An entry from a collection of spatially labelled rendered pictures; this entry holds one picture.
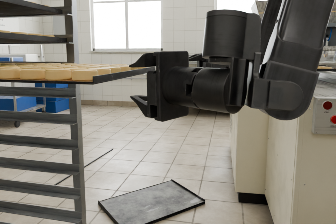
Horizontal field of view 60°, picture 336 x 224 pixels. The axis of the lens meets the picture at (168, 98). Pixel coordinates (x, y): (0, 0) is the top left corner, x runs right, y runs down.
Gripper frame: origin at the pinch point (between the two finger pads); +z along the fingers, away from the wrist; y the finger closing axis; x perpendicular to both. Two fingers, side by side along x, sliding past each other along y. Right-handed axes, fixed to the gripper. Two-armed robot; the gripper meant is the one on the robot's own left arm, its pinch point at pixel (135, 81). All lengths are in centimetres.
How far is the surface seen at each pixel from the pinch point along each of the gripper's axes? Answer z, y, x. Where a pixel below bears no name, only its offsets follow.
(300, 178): 0, -47, -84
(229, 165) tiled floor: 95, -99, -186
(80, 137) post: 53, -25, -18
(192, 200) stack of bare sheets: 78, -96, -111
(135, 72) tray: 17.8, 0.0, -14.9
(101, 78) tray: 8.4, 0.3, 1.3
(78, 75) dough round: 11.7, 0.9, 4.2
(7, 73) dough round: 25.6, 1.2, 12.0
